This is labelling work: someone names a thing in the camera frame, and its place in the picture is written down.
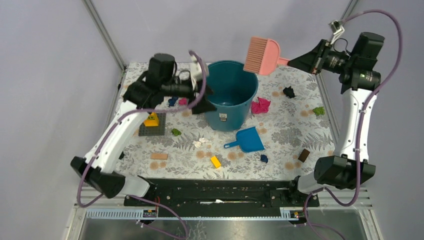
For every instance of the blue plastic dustpan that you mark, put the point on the blue plastic dustpan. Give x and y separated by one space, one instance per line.
248 140

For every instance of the magenta crumpled paper scrap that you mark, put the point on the magenta crumpled paper scrap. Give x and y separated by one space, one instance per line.
260 106

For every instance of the black crumpled paper scrap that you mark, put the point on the black crumpled paper scrap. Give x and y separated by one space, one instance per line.
289 92

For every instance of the teal plastic bucket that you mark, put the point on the teal plastic bucket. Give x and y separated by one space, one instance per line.
233 93

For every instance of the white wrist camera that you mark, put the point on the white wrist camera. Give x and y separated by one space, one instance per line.
196 71
337 29

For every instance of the navy blue paper scrap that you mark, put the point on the navy blue paper scrap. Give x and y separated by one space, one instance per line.
264 158

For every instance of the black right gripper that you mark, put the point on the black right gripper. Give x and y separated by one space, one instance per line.
310 61

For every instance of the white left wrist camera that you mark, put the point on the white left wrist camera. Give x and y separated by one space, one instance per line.
196 71

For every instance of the dark blue paper scrap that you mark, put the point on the dark blue paper scrap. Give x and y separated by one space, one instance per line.
172 101

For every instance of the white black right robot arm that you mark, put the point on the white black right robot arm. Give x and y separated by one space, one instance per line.
349 166

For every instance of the small pink paper scrap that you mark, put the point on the small pink paper scrap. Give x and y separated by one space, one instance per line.
183 101

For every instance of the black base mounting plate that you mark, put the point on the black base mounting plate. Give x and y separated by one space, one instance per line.
226 198

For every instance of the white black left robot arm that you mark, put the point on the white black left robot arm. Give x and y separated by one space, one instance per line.
157 90

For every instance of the yellow toy brick house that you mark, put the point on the yellow toy brick house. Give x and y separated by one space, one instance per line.
152 120

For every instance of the dark brown wooden block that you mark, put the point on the dark brown wooden block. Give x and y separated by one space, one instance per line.
303 156

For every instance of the pink hand brush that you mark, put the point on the pink hand brush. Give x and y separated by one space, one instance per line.
263 56

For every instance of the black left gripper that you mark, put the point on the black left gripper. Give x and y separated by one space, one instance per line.
204 105

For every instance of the white crumpled paper scrap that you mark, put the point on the white crumpled paper scrap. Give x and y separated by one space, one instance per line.
198 143

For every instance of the small green paper scrap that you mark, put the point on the small green paper scrap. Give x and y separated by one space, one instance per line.
176 132

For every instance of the green crumpled paper scrap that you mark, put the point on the green crumpled paper scrap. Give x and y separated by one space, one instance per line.
319 111

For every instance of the tan wooden block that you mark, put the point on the tan wooden block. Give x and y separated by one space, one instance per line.
159 156

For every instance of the yellow rectangular block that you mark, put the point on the yellow rectangular block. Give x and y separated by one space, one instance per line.
215 161

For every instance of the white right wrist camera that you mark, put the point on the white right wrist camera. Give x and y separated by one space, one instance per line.
337 29

